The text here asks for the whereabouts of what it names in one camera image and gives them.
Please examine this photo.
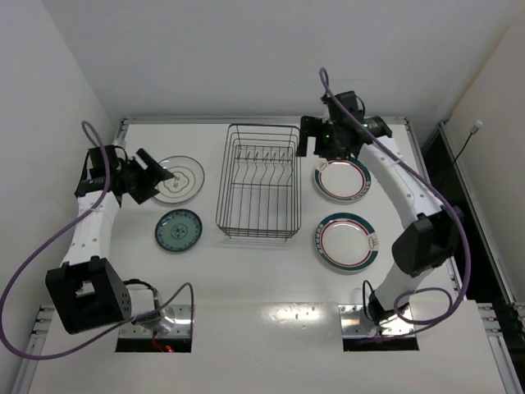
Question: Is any white plate green rim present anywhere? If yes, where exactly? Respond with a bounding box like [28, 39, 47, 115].
[313, 158, 372, 203]
[314, 213, 379, 273]

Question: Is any clear glass patterned plate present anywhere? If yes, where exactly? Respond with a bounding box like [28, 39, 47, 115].
[154, 155, 205, 204]

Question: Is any teal blue floral plate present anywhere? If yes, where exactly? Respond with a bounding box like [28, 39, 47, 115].
[154, 208, 203, 253]

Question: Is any metal wire dish rack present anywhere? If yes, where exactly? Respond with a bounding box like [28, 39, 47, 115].
[215, 123, 301, 240]

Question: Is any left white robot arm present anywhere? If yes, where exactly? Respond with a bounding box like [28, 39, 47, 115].
[45, 144, 173, 334]

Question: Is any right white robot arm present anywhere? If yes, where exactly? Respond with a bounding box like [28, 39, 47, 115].
[297, 91, 471, 323]

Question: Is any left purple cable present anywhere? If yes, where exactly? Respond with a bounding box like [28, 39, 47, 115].
[0, 120, 194, 361]

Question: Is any purple cable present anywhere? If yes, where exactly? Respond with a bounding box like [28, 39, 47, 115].
[0, 120, 194, 361]
[318, 66, 472, 341]

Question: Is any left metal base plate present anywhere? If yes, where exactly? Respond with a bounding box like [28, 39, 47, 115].
[118, 305, 193, 340]

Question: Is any metal base plate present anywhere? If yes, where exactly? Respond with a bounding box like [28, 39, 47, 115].
[118, 305, 193, 340]
[338, 304, 415, 339]

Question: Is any black cable white connector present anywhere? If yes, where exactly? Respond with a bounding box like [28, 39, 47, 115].
[428, 120, 483, 194]

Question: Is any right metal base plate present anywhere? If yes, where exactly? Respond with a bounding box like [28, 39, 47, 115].
[338, 304, 415, 339]

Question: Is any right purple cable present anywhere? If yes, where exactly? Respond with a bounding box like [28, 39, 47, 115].
[318, 66, 472, 341]

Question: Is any aluminium frame rail right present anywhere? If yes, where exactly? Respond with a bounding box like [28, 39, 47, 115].
[438, 121, 525, 394]

